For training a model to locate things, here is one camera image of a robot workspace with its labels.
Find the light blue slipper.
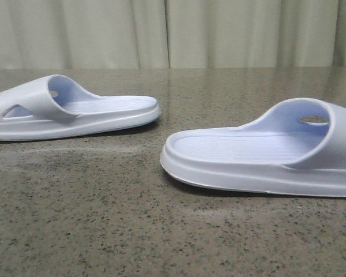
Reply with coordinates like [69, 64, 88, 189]
[0, 74, 160, 141]
[160, 98, 346, 197]

